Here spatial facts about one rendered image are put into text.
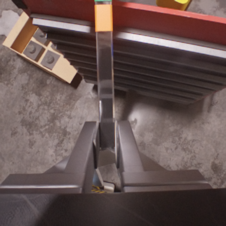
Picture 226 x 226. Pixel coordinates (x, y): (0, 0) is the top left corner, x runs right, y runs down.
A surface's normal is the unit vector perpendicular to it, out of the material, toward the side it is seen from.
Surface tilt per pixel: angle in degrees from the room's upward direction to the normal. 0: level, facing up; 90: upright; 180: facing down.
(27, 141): 0
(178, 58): 14
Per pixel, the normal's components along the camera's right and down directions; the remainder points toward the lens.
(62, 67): 0.49, 0.25
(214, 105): -0.11, -0.11
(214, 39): -0.25, 0.97
